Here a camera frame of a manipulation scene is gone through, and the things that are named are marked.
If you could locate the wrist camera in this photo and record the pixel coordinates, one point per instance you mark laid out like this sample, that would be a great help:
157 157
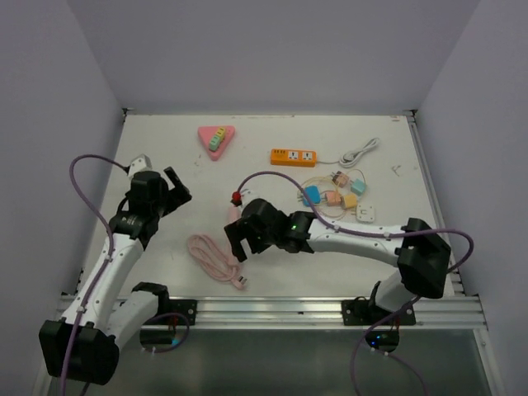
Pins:
142 163
243 197

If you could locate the yellow USB charger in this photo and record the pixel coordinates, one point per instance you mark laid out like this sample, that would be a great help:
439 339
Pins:
221 133

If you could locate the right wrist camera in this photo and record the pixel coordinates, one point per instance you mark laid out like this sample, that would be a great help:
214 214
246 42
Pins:
243 197

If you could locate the pink plug charger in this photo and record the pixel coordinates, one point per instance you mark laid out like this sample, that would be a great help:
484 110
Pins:
340 179

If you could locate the pink triangular power strip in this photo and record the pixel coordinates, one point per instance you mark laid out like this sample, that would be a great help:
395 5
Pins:
205 133

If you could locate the teal plug charger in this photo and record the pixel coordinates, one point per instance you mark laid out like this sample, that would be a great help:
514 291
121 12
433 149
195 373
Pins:
358 187

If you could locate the peach USB charger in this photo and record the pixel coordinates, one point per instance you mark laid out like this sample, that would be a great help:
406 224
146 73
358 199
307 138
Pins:
332 198

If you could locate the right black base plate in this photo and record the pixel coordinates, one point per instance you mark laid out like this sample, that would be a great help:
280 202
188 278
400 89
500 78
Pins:
361 311

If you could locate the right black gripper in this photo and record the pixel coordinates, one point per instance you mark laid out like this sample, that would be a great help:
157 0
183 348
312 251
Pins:
238 231

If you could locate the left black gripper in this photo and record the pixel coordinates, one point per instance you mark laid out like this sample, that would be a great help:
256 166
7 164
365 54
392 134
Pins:
176 196

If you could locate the blue plug adapter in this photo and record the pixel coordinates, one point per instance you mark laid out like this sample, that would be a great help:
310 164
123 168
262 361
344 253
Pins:
313 193

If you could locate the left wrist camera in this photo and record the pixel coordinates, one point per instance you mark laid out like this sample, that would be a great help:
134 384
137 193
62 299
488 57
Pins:
142 163

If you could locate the green USB charger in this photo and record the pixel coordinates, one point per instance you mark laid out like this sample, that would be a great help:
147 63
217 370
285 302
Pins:
214 143

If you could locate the pink long power strip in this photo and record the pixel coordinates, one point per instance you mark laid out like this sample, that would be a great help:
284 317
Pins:
234 214

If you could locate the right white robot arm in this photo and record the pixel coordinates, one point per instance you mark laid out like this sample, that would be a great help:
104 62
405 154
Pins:
419 255

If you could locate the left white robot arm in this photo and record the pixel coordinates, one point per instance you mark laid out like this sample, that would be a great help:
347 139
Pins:
84 344

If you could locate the aluminium rail frame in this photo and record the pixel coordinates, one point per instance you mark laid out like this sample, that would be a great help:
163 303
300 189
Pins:
239 312

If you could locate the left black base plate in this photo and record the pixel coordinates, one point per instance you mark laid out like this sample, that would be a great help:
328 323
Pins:
185 307

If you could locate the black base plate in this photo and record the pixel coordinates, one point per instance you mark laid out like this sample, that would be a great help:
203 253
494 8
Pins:
361 311
185 307

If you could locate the yellow plug charger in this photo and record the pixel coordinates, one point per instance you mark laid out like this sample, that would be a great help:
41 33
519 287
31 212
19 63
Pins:
349 202

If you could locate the orange power strip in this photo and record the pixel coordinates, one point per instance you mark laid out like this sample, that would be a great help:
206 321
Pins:
293 157

